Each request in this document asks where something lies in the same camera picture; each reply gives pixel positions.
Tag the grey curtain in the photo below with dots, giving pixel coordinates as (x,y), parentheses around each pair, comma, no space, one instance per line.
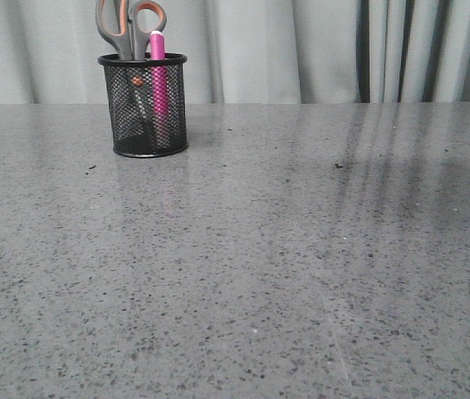
(252,51)

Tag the black mesh pen holder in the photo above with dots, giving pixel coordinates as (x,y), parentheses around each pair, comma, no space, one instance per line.
(146,105)

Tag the grey orange scissors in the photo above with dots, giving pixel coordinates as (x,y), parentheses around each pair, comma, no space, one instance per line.
(130,40)

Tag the pink pen with clear cap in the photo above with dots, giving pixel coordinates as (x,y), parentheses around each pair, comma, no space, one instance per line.
(158,54)

